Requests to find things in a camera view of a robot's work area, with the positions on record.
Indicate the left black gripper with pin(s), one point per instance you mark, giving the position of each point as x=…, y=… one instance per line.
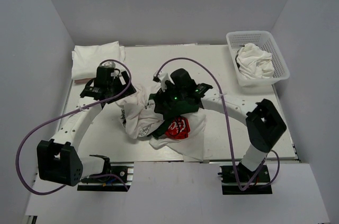
x=126, y=78

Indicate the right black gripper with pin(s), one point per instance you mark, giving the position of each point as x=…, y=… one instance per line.
x=162, y=96

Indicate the white shirt grey print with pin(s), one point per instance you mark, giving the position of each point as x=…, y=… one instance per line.
x=137, y=112

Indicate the white shirt red logo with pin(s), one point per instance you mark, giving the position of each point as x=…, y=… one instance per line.
x=192, y=147

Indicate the plain white t shirt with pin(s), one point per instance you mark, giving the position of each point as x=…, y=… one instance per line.
x=254, y=63

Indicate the dark green t shirt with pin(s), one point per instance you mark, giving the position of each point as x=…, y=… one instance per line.
x=173, y=128

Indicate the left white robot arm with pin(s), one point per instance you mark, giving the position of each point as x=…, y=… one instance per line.
x=58, y=158

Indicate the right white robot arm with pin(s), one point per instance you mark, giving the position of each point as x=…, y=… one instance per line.
x=264, y=123

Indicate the folded white shirt stack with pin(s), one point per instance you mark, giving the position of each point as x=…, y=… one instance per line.
x=86, y=59

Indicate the white plastic basket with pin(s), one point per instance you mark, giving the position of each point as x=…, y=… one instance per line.
x=265, y=41

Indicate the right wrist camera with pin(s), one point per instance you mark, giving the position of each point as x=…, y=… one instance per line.
x=161, y=77

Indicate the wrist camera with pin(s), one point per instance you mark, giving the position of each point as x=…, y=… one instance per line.
x=106, y=72
x=161, y=77

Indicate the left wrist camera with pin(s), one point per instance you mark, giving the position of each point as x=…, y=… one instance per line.
x=106, y=72

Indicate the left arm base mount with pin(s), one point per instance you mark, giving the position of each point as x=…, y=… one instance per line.
x=119, y=182

